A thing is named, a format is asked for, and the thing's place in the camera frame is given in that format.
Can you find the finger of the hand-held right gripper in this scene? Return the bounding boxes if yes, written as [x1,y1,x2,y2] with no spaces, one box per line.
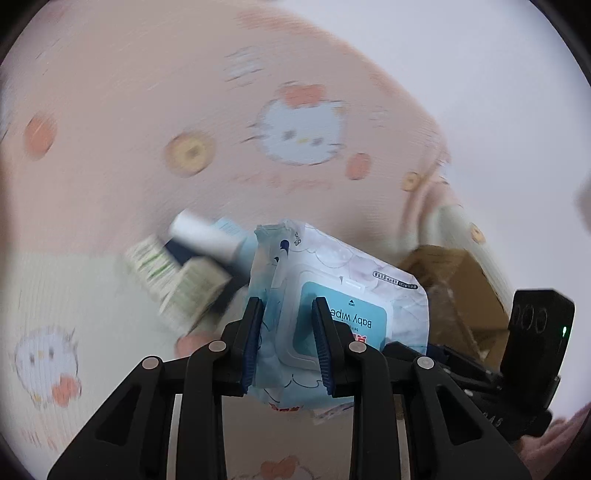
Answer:
[385,342,504,393]

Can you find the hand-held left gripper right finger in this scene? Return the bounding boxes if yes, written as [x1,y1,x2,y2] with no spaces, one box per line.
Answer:
[311,296,534,480]

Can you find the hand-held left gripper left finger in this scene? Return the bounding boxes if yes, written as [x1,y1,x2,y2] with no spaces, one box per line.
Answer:
[46,296,266,480]

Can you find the baby wipes pack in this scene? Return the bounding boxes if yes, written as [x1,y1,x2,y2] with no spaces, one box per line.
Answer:
[247,220,430,425]

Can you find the brown cardboard box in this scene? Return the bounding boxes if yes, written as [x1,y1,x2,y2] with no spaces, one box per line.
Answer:
[397,244,513,365]

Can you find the light blue box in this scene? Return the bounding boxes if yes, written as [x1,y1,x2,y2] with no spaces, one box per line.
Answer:
[210,218,259,278]

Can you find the green white carton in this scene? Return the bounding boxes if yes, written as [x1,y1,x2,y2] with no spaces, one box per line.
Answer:
[159,256,232,335]
[124,234,181,296]

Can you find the white cardboard tube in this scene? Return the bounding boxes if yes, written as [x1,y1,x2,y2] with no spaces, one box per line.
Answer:
[168,209,241,261]

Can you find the pink cartoon printed mat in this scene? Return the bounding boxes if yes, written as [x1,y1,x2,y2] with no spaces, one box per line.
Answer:
[0,0,490,480]

